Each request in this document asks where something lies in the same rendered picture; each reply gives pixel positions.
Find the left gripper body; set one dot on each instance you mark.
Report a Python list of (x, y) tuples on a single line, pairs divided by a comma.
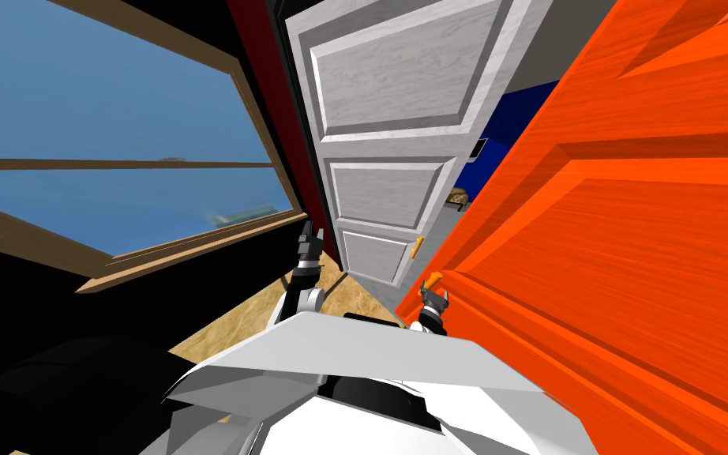
[(309, 248)]

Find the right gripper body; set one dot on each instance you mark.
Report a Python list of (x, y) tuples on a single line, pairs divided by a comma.
[(434, 302)]

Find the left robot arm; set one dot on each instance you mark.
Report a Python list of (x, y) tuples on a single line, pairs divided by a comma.
[(304, 302)]

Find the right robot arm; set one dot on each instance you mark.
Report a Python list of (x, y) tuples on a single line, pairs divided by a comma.
[(430, 321)]

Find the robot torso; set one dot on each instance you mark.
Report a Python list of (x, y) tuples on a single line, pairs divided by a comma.
[(364, 354)]

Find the white panelled door leaf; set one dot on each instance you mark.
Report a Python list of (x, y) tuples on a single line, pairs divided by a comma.
[(389, 114)]

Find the orange wooden door leaf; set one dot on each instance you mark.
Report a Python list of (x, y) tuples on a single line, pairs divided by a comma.
[(623, 221)]

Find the wooden framed window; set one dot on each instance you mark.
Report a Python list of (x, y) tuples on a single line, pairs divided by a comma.
[(105, 145)]

